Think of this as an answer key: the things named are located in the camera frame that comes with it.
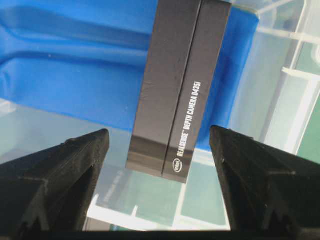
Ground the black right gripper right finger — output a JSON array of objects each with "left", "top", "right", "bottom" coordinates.
[{"left": 210, "top": 125, "right": 320, "bottom": 240}]

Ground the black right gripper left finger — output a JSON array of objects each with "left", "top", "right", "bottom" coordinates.
[{"left": 0, "top": 128, "right": 110, "bottom": 240}]

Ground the clear plastic storage case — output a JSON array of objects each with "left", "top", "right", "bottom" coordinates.
[{"left": 0, "top": 0, "right": 320, "bottom": 231}]

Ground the black RealSense box right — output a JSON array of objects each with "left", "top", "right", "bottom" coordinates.
[{"left": 126, "top": 0, "right": 232, "bottom": 183}]

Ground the blue cloth liner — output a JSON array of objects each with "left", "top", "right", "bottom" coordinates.
[{"left": 0, "top": 0, "right": 262, "bottom": 151}]

